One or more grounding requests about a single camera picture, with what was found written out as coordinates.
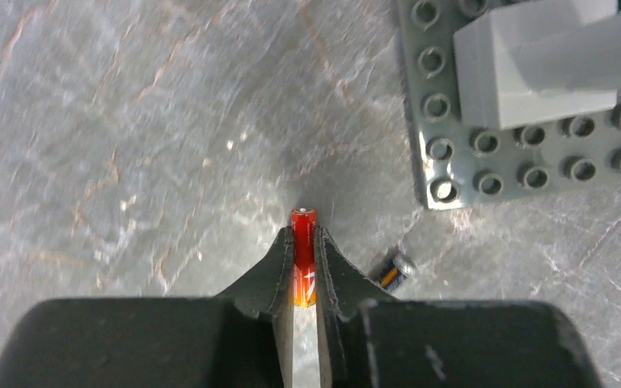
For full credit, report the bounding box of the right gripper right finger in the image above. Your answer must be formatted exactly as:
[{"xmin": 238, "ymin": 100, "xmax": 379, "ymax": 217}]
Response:
[{"xmin": 315, "ymin": 226, "xmax": 602, "ymax": 387}]

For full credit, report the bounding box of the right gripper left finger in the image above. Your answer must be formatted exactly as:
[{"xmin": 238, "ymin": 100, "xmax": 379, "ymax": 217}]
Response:
[{"xmin": 0, "ymin": 227, "xmax": 294, "ymax": 387}]

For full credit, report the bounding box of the black AAA battery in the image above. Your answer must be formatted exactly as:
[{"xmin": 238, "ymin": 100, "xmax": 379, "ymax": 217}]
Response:
[{"xmin": 377, "ymin": 253, "xmax": 418, "ymax": 293}]

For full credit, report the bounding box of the grey lego baseplate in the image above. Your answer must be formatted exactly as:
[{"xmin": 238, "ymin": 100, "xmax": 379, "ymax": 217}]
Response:
[{"xmin": 395, "ymin": 1, "xmax": 621, "ymax": 210}]

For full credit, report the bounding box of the grey lego brick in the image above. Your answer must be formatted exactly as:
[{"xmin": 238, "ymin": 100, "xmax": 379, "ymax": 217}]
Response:
[{"xmin": 453, "ymin": 1, "xmax": 621, "ymax": 129}]

